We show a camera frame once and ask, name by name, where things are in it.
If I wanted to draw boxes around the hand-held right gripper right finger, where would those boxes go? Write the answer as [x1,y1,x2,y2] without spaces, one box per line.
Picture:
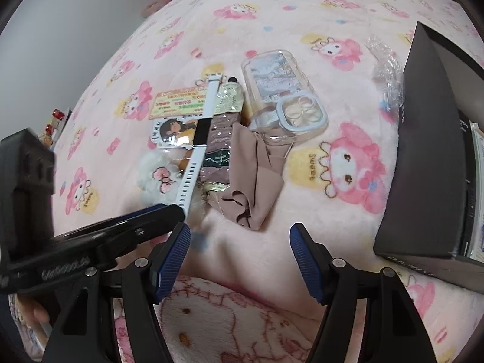
[289,222,435,363]

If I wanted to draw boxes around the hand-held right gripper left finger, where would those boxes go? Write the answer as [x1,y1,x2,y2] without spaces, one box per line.
[41,222,191,363]

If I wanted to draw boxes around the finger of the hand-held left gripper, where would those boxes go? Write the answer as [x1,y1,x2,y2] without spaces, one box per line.
[90,203,187,258]

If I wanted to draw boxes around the white smartwatch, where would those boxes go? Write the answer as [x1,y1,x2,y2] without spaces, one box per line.
[178,73,228,217]

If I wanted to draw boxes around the black cardboard box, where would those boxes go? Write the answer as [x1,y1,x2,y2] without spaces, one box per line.
[372,21,484,296]

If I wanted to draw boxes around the person's left hand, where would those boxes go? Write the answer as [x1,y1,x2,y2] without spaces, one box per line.
[17,299,53,328]

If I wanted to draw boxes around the pink cat print plush blanket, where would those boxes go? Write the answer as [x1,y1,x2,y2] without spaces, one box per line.
[113,274,329,363]

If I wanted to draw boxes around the red and white packets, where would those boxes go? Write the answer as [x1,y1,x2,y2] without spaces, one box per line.
[38,108,72,148]

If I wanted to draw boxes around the cartoon girl card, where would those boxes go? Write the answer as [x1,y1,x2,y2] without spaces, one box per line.
[151,118,199,149]

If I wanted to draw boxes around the brown cloth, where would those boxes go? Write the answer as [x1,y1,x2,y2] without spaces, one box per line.
[217,121,285,231]

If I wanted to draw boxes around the gold and pink packet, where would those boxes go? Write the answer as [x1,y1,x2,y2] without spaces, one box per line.
[200,81,246,194]

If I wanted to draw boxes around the yellow printed card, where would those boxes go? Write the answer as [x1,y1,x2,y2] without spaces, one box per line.
[151,86,209,120]

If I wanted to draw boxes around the clear phone case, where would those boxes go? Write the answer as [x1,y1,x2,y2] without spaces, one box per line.
[241,49,329,146]

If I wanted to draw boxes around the clear bubble wrap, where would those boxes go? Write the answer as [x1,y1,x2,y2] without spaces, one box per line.
[365,36,407,112]

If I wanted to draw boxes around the pink cloth bundle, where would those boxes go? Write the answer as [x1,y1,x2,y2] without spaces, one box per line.
[142,0,180,18]

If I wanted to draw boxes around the pink cartoon printed blanket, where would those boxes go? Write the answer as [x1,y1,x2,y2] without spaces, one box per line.
[49,0,484,363]

